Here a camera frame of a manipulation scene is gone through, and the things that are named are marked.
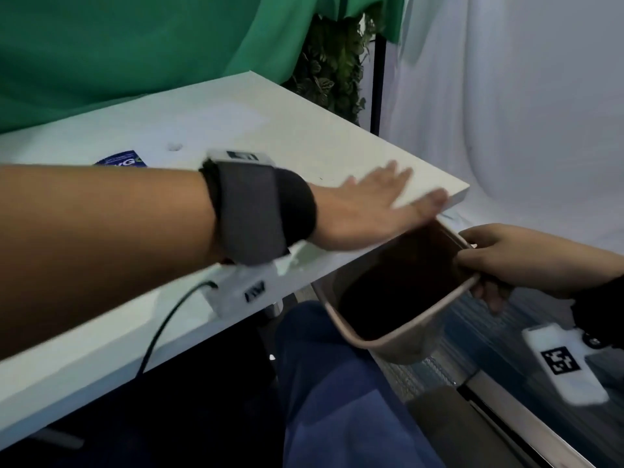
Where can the person's right hand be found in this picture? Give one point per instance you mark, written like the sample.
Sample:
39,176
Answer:
526,260

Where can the person's left hand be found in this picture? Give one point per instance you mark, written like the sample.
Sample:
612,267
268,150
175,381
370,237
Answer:
356,216

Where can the person's left thumb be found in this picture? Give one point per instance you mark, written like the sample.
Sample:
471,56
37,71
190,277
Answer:
425,204

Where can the person's right fingers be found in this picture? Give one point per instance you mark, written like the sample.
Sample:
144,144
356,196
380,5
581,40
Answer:
482,260

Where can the beige plastic waste bin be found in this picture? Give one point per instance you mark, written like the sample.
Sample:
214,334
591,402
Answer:
404,297

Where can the person's left forearm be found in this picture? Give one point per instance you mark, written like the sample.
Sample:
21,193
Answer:
97,248

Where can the person's right forearm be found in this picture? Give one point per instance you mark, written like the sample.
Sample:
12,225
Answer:
604,268

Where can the black right wrist band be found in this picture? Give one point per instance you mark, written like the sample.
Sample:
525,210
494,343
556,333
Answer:
602,311

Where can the black metal stand pole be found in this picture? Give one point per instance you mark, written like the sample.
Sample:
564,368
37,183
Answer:
378,82

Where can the white cloth backdrop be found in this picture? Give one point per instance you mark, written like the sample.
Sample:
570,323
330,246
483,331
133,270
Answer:
512,102

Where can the grey left wrist band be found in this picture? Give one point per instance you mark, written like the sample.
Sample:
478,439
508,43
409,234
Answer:
256,211

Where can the grey metal table leg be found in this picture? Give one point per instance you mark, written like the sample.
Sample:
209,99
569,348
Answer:
275,308

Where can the person's blue trouser leg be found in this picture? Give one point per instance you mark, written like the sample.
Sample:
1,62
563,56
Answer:
341,394

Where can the blue printed sticker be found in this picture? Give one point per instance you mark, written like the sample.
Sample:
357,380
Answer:
121,158

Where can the green cloth backdrop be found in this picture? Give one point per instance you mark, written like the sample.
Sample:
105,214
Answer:
146,48

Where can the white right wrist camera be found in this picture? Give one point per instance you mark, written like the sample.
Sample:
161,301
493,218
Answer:
565,363

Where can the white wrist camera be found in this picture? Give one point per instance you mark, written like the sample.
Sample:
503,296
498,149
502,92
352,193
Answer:
565,363
253,292

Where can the white metal floor rail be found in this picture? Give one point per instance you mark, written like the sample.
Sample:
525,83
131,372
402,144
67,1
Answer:
526,414

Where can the green leafy plant wall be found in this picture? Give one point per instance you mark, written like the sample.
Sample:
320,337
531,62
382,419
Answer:
336,68

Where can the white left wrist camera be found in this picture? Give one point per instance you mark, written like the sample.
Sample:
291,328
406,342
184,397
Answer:
253,292

